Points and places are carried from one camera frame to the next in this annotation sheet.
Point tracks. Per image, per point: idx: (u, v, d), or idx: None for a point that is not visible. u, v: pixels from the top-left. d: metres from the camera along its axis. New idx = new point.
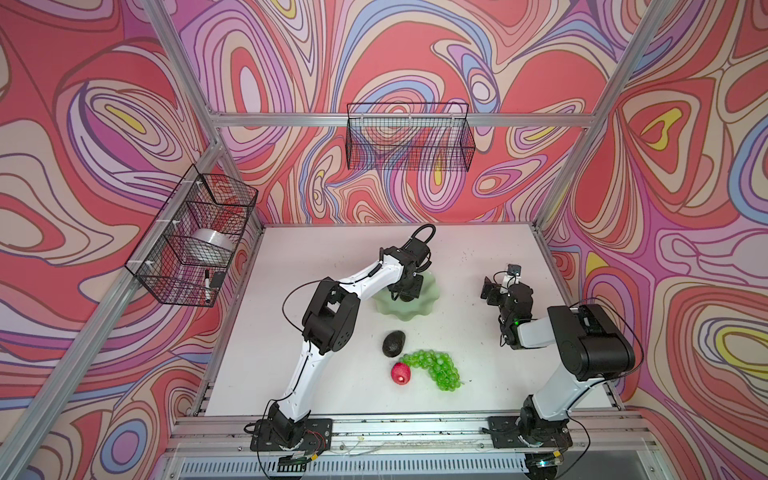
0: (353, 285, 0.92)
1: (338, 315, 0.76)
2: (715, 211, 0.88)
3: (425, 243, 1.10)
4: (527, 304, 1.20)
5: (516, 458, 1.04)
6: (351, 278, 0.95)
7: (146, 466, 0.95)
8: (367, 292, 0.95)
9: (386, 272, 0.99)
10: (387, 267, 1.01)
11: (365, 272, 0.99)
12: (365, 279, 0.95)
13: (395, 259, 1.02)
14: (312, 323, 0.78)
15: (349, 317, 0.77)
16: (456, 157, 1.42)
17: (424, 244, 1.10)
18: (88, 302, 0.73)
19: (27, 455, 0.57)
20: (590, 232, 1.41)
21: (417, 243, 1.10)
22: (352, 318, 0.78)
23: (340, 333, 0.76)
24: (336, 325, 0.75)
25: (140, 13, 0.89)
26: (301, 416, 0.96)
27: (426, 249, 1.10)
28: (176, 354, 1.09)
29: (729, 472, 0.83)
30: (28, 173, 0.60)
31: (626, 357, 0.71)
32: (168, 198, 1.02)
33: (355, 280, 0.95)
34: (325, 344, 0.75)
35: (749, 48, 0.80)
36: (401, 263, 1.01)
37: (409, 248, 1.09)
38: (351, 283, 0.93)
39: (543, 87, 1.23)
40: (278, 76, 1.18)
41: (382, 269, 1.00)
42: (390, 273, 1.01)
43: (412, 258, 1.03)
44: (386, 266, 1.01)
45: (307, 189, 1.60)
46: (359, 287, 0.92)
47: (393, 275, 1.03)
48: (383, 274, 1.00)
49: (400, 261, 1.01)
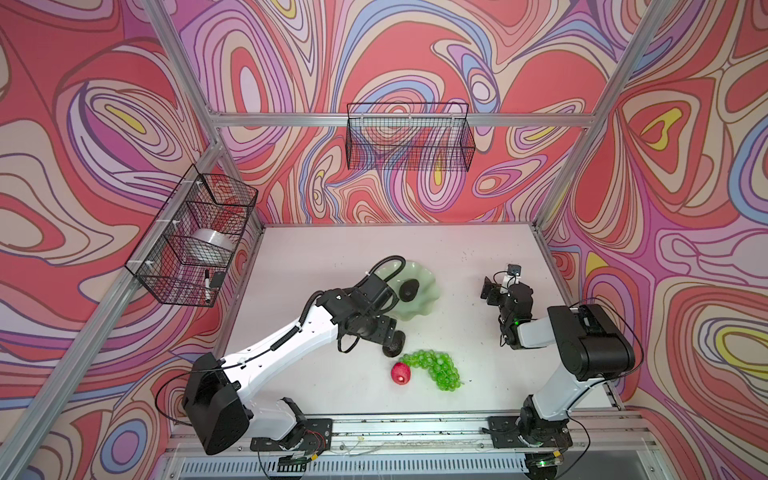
0: (241, 369, 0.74)
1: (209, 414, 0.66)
2: (715, 212, 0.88)
3: (384, 285, 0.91)
4: (526, 304, 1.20)
5: (516, 458, 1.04)
6: (242, 357, 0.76)
7: (146, 467, 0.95)
8: (268, 371, 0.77)
9: (301, 341, 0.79)
10: (307, 332, 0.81)
11: (271, 343, 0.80)
12: (264, 356, 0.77)
13: (325, 315, 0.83)
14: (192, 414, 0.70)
15: (226, 418, 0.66)
16: (456, 157, 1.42)
17: (383, 284, 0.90)
18: (88, 302, 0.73)
19: (27, 455, 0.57)
20: (590, 232, 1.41)
21: (374, 285, 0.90)
22: (233, 414, 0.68)
23: (220, 433, 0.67)
24: (209, 428, 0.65)
25: (140, 13, 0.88)
26: (286, 433, 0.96)
27: (386, 292, 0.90)
28: (176, 354, 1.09)
29: (729, 473, 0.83)
30: (28, 172, 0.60)
31: (626, 357, 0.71)
32: (168, 198, 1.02)
33: (249, 358, 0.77)
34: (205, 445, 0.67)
35: (750, 47, 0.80)
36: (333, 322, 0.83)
37: (361, 294, 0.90)
38: (240, 364, 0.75)
39: (543, 87, 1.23)
40: (278, 75, 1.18)
41: (294, 337, 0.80)
42: (313, 338, 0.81)
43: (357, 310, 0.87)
44: (308, 328, 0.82)
45: (307, 189, 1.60)
46: (250, 370, 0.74)
47: (323, 337, 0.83)
48: (297, 344, 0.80)
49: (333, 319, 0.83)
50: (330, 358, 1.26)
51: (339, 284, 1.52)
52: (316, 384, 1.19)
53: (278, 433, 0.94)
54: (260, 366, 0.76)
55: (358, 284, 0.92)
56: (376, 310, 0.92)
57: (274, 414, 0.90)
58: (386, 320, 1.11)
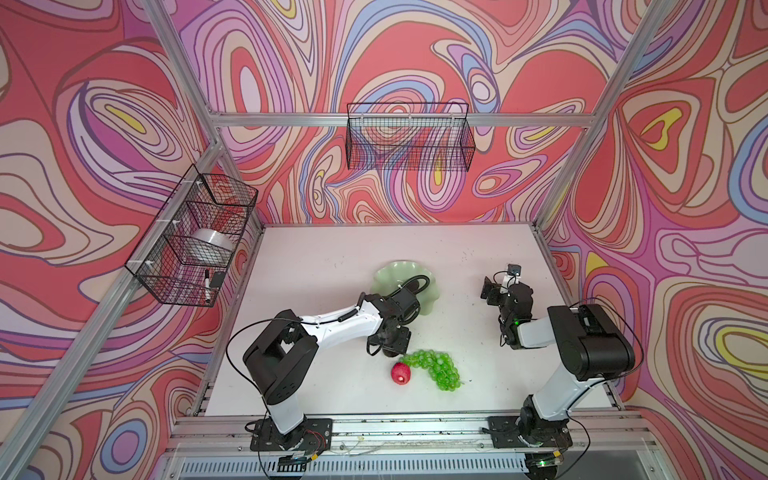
0: (317, 327, 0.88)
1: (286, 359, 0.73)
2: (715, 212, 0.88)
3: (414, 297, 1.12)
4: (526, 304, 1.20)
5: (516, 458, 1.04)
6: (318, 319, 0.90)
7: (146, 467, 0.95)
8: (333, 337, 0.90)
9: (360, 321, 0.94)
10: (363, 315, 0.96)
11: (337, 315, 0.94)
12: (333, 324, 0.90)
13: (375, 308, 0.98)
14: (257, 362, 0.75)
15: (299, 366, 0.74)
16: (456, 157, 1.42)
17: (414, 297, 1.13)
18: (88, 302, 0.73)
19: (27, 455, 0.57)
20: (590, 232, 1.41)
21: (406, 295, 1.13)
22: (303, 366, 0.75)
23: (284, 383, 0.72)
24: (282, 370, 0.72)
25: (140, 13, 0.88)
26: (291, 427, 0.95)
27: (415, 302, 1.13)
28: (176, 354, 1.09)
29: (729, 472, 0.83)
30: (29, 173, 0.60)
31: (626, 357, 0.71)
32: (168, 197, 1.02)
33: (321, 321, 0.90)
34: (265, 392, 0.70)
35: (751, 47, 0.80)
36: (380, 314, 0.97)
37: (396, 300, 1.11)
38: (315, 324, 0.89)
39: (543, 87, 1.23)
40: (278, 75, 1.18)
41: (356, 315, 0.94)
42: (366, 322, 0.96)
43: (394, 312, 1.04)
44: (364, 313, 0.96)
45: (307, 189, 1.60)
46: (322, 331, 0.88)
47: (372, 324, 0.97)
48: (356, 322, 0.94)
49: (379, 312, 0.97)
50: (330, 358, 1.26)
51: (339, 284, 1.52)
52: (316, 384, 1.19)
53: (286, 424, 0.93)
54: (329, 330, 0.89)
55: (392, 293, 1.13)
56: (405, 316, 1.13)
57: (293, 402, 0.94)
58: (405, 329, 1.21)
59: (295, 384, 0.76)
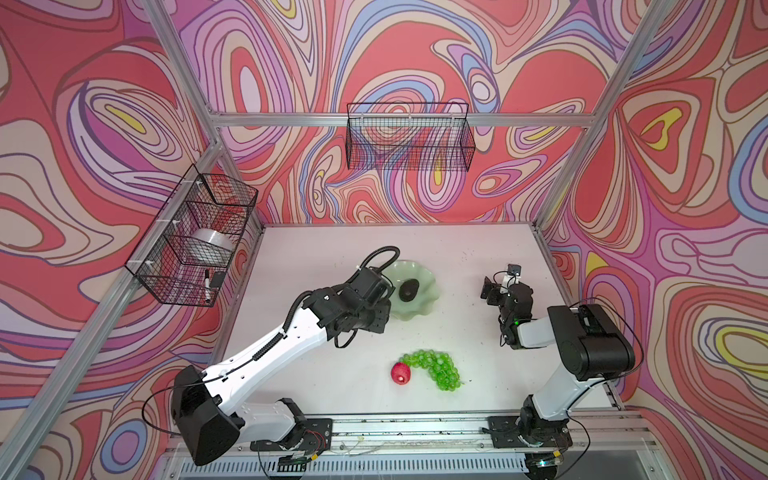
0: (224, 381, 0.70)
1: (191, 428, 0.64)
2: (715, 211, 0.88)
3: (376, 279, 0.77)
4: (527, 304, 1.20)
5: (516, 458, 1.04)
6: (224, 368, 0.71)
7: (146, 467, 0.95)
8: (254, 380, 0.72)
9: (286, 348, 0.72)
10: (290, 339, 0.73)
11: (252, 352, 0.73)
12: (249, 366, 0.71)
13: (310, 322, 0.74)
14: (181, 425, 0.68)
15: (206, 432, 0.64)
16: (456, 157, 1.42)
17: (376, 278, 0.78)
18: (88, 302, 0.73)
19: (27, 455, 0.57)
20: (590, 232, 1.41)
21: (366, 279, 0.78)
22: (213, 428, 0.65)
23: (207, 448, 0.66)
24: (195, 442, 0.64)
25: (140, 13, 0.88)
26: (284, 433, 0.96)
27: (379, 287, 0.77)
28: (176, 354, 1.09)
29: (729, 472, 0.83)
30: (28, 172, 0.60)
31: (626, 357, 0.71)
32: (168, 197, 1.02)
33: (231, 368, 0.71)
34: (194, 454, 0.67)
35: (750, 47, 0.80)
36: (321, 326, 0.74)
37: (352, 290, 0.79)
38: (222, 377, 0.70)
39: (543, 87, 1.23)
40: (278, 75, 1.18)
41: (280, 342, 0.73)
42: (299, 344, 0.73)
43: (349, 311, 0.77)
44: (292, 333, 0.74)
45: (307, 189, 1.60)
46: (235, 380, 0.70)
47: (311, 341, 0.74)
48: (283, 351, 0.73)
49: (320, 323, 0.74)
50: (330, 358, 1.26)
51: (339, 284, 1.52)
52: (316, 384, 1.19)
53: (275, 434, 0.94)
54: (242, 378, 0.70)
55: (349, 278, 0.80)
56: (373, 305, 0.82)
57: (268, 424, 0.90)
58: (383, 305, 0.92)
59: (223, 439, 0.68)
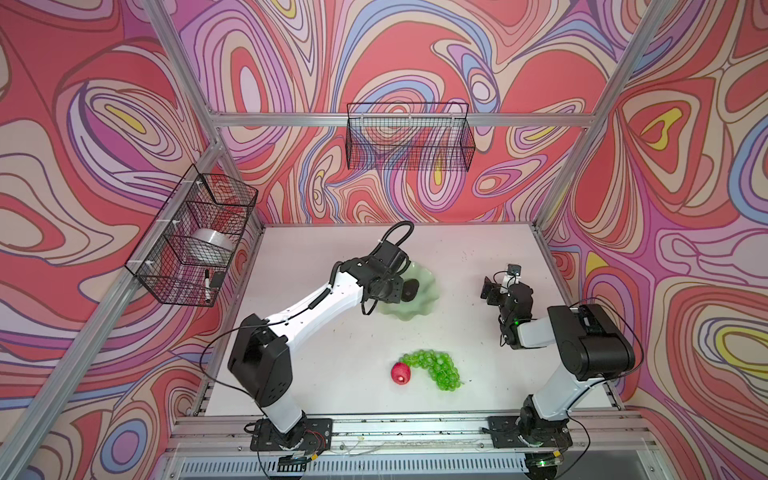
0: (286, 325, 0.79)
1: (263, 368, 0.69)
2: (714, 212, 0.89)
3: (396, 249, 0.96)
4: (526, 304, 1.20)
5: (516, 458, 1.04)
6: (285, 315, 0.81)
7: (146, 467, 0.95)
8: (309, 327, 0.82)
9: (335, 299, 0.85)
10: (337, 293, 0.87)
11: (306, 303, 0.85)
12: (305, 314, 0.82)
13: (352, 279, 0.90)
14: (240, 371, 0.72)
15: (277, 370, 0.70)
16: (456, 157, 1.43)
17: (398, 249, 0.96)
18: (88, 302, 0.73)
19: (27, 455, 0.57)
20: (590, 232, 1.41)
21: (389, 251, 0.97)
22: (282, 367, 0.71)
23: (270, 385, 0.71)
24: (263, 377, 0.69)
25: (140, 13, 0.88)
26: (291, 425, 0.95)
27: (401, 255, 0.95)
28: (176, 354, 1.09)
29: (729, 472, 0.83)
30: (27, 172, 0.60)
31: (626, 357, 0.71)
32: (168, 198, 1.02)
33: (290, 316, 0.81)
34: (256, 398, 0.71)
35: (750, 47, 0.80)
36: (360, 283, 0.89)
37: (378, 259, 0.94)
38: (283, 321, 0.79)
39: (543, 87, 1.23)
40: (278, 75, 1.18)
41: (329, 295, 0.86)
42: (343, 298, 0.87)
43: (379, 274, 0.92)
44: (338, 289, 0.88)
45: (307, 189, 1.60)
46: (294, 325, 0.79)
47: (351, 298, 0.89)
48: (331, 303, 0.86)
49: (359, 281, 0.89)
50: (330, 358, 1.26)
51: None
52: (316, 384, 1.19)
53: (285, 423, 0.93)
54: (301, 322, 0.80)
55: (374, 250, 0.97)
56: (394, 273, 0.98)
57: (285, 407, 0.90)
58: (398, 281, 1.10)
59: (284, 380, 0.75)
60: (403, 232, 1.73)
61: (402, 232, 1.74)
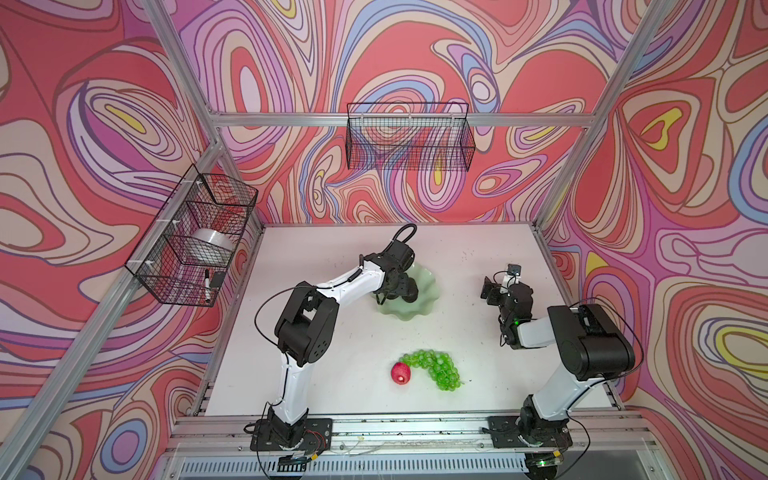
0: (333, 289, 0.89)
1: (314, 323, 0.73)
2: (714, 212, 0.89)
3: (406, 244, 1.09)
4: (526, 304, 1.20)
5: (516, 458, 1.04)
6: (331, 282, 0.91)
7: (146, 467, 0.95)
8: (348, 296, 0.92)
9: (367, 277, 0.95)
10: (368, 273, 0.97)
11: (346, 276, 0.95)
12: (345, 284, 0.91)
13: (376, 265, 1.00)
14: (288, 332, 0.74)
15: (328, 327, 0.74)
16: (456, 157, 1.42)
17: (406, 245, 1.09)
18: (88, 302, 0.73)
19: (27, 455, 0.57)
20: (590, 232, 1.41)
21: (400, 247, 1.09)
22: (330, 326, 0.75)
23: (318, 342, 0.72)
24: (315, 333, 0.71)
25: (140, 13, 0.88)
26: (298, 418, 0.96)
27: (410, 252, 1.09)
28: (176, 354, 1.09)
29: (729, 472, 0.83)
30: (28, 173, 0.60)
31: (626, 357, 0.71)
32: (168, 197, 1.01)
33: (334, 283, 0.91)
34: (303, 357, 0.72)
35: (750, 48, 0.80)
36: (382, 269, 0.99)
37: (390, 254, 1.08)
38: (330, 287, 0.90)
39: (542, 87, 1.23)
40: (278, 75, 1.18)
41: (362, 273, 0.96)
42: (371, 278, 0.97)
43: (393, 265, 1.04)
44: (367, 271, 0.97)
45: (307, 189, 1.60)
46: (338, 291, 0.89)
47: (374, 281, 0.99)
48: (365, 280, 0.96)
49: (381, 266, 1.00)
50: (331, 359, 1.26)
51: None
52: (316, 384, 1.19)
53: (295, 412, 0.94)
54: (342, 291, 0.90)
55: (386, 247, 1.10)
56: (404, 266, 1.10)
57: (294, 396, 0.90)
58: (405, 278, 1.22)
59: (328, 341, 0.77)
60: (410, 231, 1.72)
61: (410, 232, 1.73)
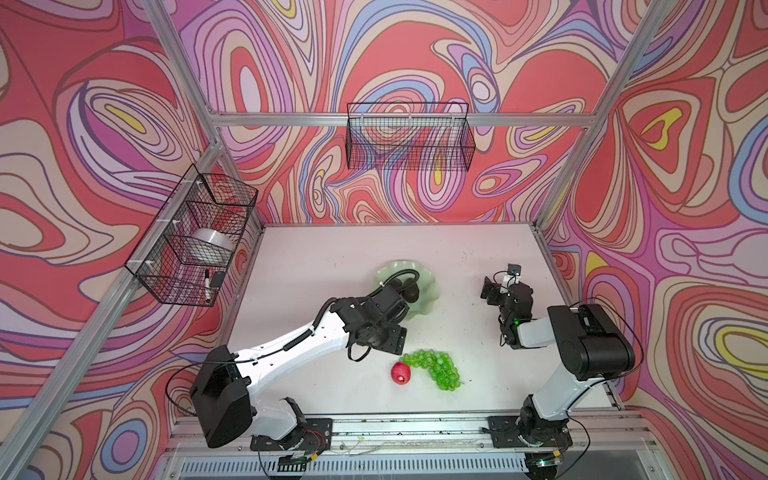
0: (253, 365, 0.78)
1: (219, 403, 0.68)
2: (714, 212, 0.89)
3: (395, 296, 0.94)
4: (526, 304, 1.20)
5: (516, 458, 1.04)
6: (255, 354, 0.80)
7: (146, 467, 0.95)
8: (278, 370, 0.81)
9: (313, 345, 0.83)
10: (317, 338, 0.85)
11: (282, 344, 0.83)
12: (277, 356, 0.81)
13: (338, 324, 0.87)
14: (199, 403, 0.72)
15: (234, 412, 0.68)
16: (456, 157, 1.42)
17: (396, 296, 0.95)
18: (88, 302, 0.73)
19: (27, 455, 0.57)
20: (590, 232, 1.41)
21: (388, 296, 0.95)
22: (240, 408, 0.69)
23: (222, 426, 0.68)
24: (216, 418, 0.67)
25: (140, 13, 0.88)
26: (284, 430, 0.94)
27: (398, 303, 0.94)
28: (176, 354, 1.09)
29: (729, 473, 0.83)
30: (28, 173, 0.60)
31: (626, 357, 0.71)
32: (168, 197, 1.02)
33: (260, 356, 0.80)
34: (207, 438, 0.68)
35: (750, 47, 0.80)
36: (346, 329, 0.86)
37: (373, 303, 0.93)
38: (252, 360, 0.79)
39: (543, 88, 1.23)
40: (278, 75, 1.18)
41: (308, 340, 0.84)
42: (324, 343, 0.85)
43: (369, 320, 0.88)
44: (319, 333, 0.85)
45: (307, 189, 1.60)
46: (262, 367, 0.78)
47: (333, 342, 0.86)
48: (310, 346, 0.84)
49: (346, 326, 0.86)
50: (331, 359, 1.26)
51: (339, 284, 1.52)
52: (316, 384, 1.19)
53: (277, 432, 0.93)
54: (271, 364, 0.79)
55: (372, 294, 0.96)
56: (388, 320, 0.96)
57: (276, 412, 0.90)
58: (396, 327, 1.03)
59: (242, 422, 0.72)
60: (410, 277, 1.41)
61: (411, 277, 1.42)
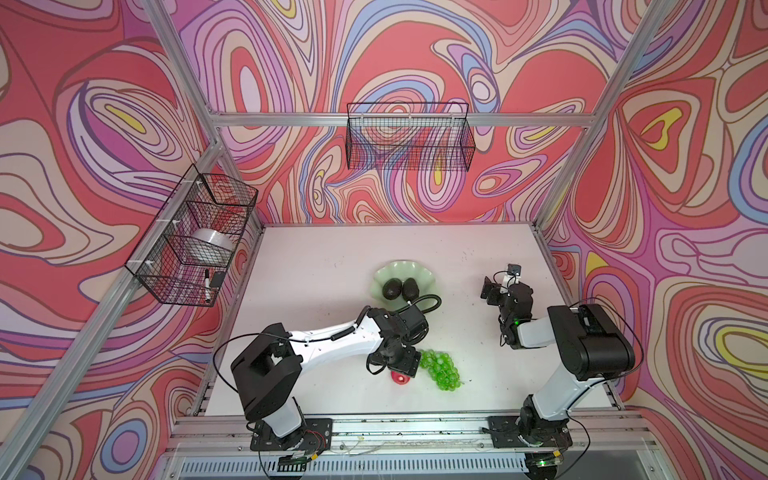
0: (304, 346, 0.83)
1: (270, 376, 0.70)
2: (714, 212, 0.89)
3: (421, 315, 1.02)
4: (526, 304, 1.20)
5: (516, 458, 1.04)
6: (308, 336, 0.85)
7: (146, 467, 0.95)
8: (324, 357, 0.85)
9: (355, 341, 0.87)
10: (358, 335, 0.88)
11: (330, 333, 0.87)
12: (324, 343, 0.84)
13: (375, 327, 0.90)
14: (243, 374, 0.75)
15: (281, 386, 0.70)
16: (456, 157, 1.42)
17: (423, 316, 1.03)
18: (88, 302, 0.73)
19: (27, 455, 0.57)
20: (590, 231, 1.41)
21: (414, 314, 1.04)
22: (286, 385, 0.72)
23: (264, 399, 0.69)
24: (263, 389, 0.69)
25: (140, 13, 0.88)
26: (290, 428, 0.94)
27: (422, 323, 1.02)
28: (176, 354, 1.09)
29: (729, 472, 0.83)
30: (27, 173, 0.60)
31: (626, 357, 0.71)
32: (167, 198, 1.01)
33: (310, 340, 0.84)
34: (246, 408, 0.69)
35: (750, 47, 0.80)
36: (381, 334, 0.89)
37: (401, 318, 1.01)
38: (304, 342, 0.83)
39: (543, 87, 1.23)
40: (278, 75, 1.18)
41: (351, 335, 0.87)
42: (364, 342, 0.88)
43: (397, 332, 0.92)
44: (361, 332, 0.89)
45: (307, 189, 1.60)
46: (311, 350, 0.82)
47: (370, 343, 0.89)
48: (352, 342, 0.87)
49: (382, 331, 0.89)
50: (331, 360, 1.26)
51: (339, 284, 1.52)
52: (316, 384, 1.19)
53: (281, 429, 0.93)
54: (320, 350, 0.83)
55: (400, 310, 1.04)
56: (411, 338, 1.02)
57: (289, 406, 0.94)
58: (412, 350, 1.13)
59: (279, 400, 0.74)
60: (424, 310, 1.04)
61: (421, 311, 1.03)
